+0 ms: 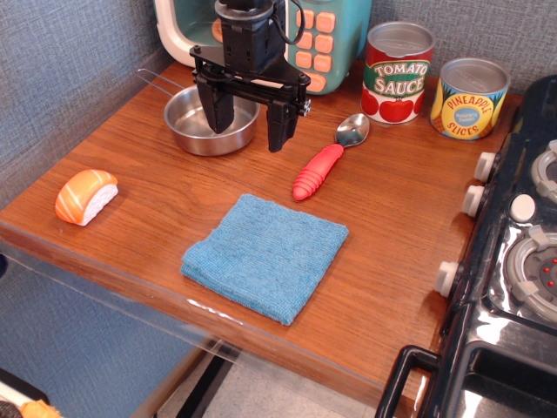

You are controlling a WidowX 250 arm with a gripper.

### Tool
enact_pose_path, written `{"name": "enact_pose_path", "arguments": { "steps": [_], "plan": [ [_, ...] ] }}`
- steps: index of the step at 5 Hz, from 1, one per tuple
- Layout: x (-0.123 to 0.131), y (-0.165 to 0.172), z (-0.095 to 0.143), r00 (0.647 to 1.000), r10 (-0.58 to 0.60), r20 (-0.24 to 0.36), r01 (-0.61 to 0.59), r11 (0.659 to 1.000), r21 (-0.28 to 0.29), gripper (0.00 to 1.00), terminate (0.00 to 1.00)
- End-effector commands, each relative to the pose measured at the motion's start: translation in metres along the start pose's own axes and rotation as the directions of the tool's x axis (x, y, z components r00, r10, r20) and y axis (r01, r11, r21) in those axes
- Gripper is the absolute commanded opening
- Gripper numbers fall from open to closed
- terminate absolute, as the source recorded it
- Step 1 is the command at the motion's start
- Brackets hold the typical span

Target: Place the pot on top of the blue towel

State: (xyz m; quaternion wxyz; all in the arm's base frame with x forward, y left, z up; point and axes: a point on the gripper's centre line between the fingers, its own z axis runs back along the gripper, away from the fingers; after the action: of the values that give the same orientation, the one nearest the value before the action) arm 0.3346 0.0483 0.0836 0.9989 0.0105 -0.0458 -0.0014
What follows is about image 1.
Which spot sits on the blue folded towel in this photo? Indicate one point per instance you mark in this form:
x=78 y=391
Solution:
x=265 y=257

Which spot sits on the grey stove knob top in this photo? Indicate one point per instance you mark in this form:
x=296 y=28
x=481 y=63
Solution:
x=484 y=166

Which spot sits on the grey stove knob middle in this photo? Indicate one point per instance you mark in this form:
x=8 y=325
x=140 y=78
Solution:
x=471 y=202

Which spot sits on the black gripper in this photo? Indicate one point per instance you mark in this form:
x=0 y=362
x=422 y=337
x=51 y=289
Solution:
x=251 y=64

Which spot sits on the red handled metal spoon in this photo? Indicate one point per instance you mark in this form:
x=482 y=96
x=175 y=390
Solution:
x=351 y=132

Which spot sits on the pineapple slices can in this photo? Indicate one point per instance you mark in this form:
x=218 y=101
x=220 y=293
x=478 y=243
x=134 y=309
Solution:
x=469 y=97

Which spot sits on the tomato sauce can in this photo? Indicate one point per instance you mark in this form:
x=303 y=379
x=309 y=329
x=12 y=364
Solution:
x=398 y=59

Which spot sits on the orange fuzzy object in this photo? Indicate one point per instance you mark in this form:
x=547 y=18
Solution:
x=39 y=409

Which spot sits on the grey stove knob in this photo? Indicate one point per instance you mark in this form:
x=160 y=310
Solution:
x=471 y=202
x=484 y=166
x=445 y=277

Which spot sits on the toy salmon sushi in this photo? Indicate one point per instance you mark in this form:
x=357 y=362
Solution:
x=83 y=196

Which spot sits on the grey stove knob bottom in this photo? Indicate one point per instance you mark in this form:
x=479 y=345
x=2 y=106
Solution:
x=445 y=277

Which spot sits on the teal toy microwave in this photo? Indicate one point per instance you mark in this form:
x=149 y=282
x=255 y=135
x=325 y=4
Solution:
x=334 y=36

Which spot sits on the black toy stove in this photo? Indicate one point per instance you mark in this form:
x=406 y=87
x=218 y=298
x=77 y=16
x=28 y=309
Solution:
x=497 y=355

